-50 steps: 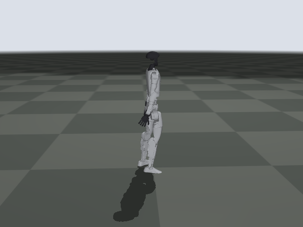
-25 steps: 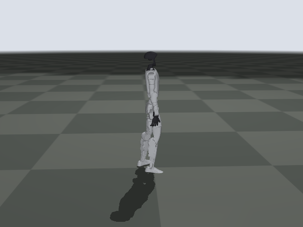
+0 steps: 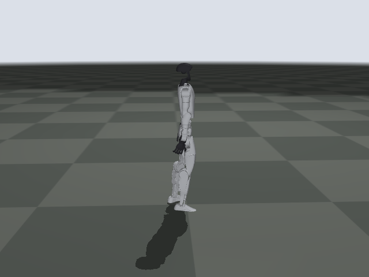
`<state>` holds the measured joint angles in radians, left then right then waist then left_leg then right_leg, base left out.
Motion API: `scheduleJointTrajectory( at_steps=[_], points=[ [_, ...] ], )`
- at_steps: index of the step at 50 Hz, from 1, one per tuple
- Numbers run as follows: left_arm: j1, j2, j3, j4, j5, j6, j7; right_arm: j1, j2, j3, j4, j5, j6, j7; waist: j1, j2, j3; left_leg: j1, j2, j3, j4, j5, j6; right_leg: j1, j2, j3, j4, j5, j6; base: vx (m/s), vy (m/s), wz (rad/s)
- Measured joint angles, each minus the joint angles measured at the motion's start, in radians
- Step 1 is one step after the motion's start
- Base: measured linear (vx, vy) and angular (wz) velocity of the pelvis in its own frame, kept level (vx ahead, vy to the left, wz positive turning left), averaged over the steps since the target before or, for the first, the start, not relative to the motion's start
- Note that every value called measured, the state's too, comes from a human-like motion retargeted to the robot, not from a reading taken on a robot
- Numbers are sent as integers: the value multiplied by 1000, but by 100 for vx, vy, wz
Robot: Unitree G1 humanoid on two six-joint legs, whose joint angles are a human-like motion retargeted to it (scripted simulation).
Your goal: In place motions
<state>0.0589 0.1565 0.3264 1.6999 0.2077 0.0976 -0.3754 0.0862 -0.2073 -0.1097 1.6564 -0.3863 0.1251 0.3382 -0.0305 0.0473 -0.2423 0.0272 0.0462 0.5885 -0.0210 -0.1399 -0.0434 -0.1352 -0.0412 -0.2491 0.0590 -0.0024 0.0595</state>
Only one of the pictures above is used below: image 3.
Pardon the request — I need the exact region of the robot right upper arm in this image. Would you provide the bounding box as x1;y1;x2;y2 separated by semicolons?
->
181;88;191;119

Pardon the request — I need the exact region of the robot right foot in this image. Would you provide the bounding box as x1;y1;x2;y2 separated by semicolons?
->
174;203;196;212

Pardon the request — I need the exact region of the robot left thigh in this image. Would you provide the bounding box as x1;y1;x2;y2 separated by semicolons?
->
174;146;189;172

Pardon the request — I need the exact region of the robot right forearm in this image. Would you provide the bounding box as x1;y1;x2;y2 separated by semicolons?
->
181;113;191;141

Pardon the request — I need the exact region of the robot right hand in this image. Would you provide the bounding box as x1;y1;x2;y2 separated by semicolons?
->
173;135;187;154

